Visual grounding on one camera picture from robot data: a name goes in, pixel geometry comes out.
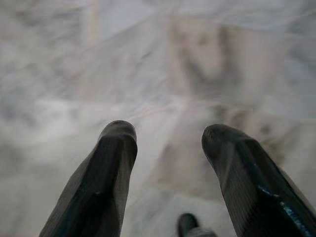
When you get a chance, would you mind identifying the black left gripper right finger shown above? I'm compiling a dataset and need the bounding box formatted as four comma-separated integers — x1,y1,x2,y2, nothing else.
201,124,316,237

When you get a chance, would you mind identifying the grey black left robot leg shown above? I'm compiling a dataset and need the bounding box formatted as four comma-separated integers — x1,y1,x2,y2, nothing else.
177,213,218,237

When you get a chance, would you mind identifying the beige long-handled dustpan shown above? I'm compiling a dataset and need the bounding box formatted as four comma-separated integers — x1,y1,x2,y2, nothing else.
169,21,282,82

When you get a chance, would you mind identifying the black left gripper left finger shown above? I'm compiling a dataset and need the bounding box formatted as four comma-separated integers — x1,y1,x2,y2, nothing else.
38,120,138,237

